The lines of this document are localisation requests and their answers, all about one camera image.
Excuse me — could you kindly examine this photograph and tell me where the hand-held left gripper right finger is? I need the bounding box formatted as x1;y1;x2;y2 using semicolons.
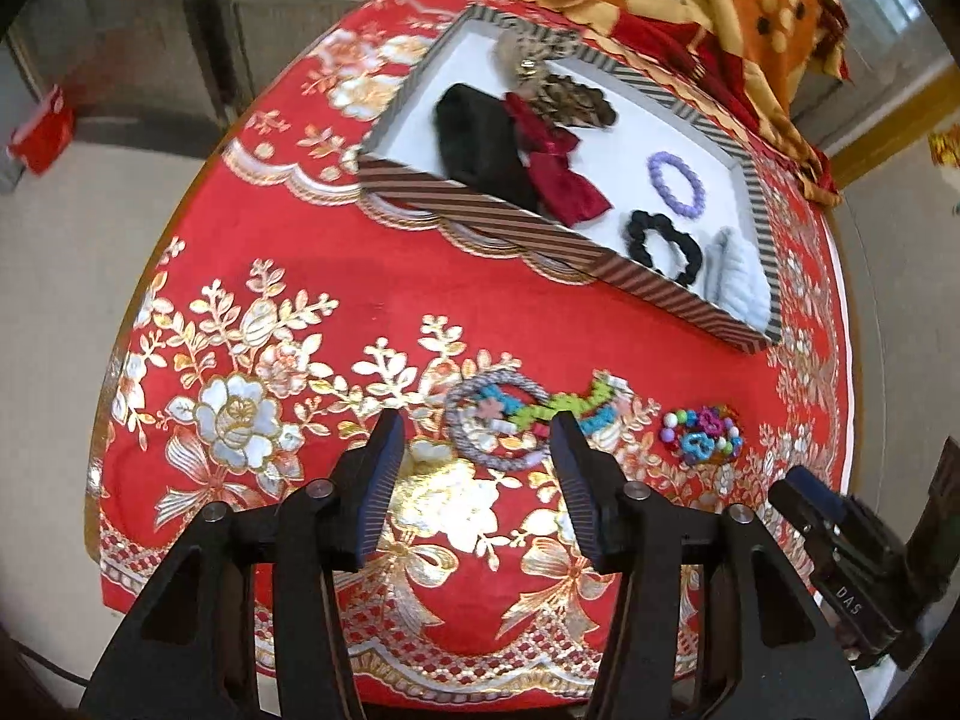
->
549;411;871;720

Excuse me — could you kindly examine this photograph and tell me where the red gold floral tablecloth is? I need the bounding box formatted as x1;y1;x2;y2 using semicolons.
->
86;0;856;691

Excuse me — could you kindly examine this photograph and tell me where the black cable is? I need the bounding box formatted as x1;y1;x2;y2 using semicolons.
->
11;645;91;691

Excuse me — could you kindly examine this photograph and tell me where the multicoloured bead bracelet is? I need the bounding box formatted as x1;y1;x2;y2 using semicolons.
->
660;403;745;466

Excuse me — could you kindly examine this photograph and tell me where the leopard print scrunchie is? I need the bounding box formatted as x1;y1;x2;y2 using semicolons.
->
536;73;620;132

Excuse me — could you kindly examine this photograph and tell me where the striped cardboard box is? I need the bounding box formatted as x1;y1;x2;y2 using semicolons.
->
356;4;785;353

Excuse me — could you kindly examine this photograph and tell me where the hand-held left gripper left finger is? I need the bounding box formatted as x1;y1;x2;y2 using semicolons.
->
79;409;410;720

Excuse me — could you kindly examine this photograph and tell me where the grey rope hair tie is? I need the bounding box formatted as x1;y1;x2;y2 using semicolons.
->
442;373;560;473

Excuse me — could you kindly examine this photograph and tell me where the white knit scrunchie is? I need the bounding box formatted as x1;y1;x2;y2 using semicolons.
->
701;227;773;331

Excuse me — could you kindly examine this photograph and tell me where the black cloth pouch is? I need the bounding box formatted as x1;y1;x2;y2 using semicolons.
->
435;85;541;215

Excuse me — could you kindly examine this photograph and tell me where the dark red velvet bow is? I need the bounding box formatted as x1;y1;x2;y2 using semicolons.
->
504;92;612;227

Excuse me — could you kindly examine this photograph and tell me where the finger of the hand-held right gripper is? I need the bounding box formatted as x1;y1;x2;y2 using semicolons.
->
769;465;852;541

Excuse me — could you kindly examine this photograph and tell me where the small flower bead hair tie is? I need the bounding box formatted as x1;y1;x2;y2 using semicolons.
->
472;384;526;436

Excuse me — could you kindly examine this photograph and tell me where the black scrunchie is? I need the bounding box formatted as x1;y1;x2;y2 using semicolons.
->
621;208;702;287

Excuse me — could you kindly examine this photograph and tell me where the red bag on floor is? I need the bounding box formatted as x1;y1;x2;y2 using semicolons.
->
7;82;76;177

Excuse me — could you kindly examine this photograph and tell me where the green and blue bead bracelet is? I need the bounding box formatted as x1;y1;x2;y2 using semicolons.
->
517;379;635;437

